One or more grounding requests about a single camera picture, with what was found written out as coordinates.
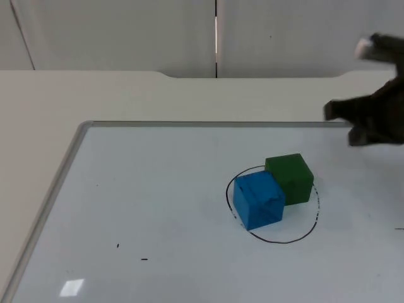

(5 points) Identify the blue cube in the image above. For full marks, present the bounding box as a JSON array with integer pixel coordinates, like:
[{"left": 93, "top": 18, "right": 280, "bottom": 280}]
[{"left": 232, "top": 172, "right": 287, "bottom": 230}]

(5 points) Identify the grey-framed whiteboard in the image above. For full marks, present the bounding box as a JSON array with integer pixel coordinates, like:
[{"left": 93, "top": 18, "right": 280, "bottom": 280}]
[{"left": 0, "top": 119, "right": 404, "bottom": 303}]

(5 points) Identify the green cube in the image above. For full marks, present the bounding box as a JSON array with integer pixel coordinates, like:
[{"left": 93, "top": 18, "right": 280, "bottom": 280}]
[{"left": 264, "top": 153, "right": 314, "bottom": 206}]

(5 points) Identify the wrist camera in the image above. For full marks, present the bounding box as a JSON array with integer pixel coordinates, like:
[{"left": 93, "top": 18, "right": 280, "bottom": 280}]
[{"left": 353, "top": 32, "right": 404, "bottom": 69}]

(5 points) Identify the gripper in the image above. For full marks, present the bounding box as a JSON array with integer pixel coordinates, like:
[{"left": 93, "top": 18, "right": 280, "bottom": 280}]
[{"left": 323, "top": 74, "right": 404, "bottom": 148}]

